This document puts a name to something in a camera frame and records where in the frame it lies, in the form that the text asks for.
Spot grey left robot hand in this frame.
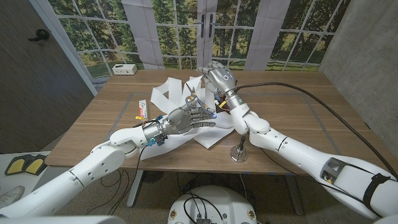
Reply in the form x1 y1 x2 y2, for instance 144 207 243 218
142 105 218 147

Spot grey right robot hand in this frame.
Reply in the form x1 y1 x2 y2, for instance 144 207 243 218
197 60 247 110

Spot grey yellow scissors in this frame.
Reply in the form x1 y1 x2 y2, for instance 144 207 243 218
185 82 218 119

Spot white receipt paper strip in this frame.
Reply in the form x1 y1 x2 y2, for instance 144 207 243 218
139 75 236 161

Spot white red toothpaste tube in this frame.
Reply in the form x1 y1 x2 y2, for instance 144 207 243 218
138 99 148 120

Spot printed forest window backdrop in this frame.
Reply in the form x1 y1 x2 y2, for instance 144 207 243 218
46 0 352 79

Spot white power strip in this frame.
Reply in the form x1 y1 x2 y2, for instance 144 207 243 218
111 63 138 76

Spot white table leg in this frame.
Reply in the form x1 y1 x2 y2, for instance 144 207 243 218
126 170 144 208
284 174 305 216

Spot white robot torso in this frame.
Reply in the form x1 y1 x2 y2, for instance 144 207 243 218
167 185 258 224

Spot white sneaker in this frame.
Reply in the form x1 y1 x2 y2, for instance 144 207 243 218
0 185 25 210

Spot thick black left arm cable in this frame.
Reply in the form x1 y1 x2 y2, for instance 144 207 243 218
131 119 157 129

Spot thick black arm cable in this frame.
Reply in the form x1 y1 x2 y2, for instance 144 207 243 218
233 82 398 180
131 119 157 129

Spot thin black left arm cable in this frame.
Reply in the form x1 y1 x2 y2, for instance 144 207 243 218
85 146 147 216

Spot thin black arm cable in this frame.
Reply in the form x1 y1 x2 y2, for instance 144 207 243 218
85 146 147 216
259 147 368 205

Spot silver bell black handle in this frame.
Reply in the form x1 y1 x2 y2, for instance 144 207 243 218
229 135 249 163

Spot black torso cable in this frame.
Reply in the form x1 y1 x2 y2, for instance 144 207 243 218
183 192 224 222

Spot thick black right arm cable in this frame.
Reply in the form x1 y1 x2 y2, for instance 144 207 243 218
233 82 398 180

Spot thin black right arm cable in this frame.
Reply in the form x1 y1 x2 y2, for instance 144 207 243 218
259 147 368 205

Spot black wall handle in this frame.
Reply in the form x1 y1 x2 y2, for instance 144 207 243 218
27 29 50 42

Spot black arm strap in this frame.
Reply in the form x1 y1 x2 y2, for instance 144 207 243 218
363 172 391 216

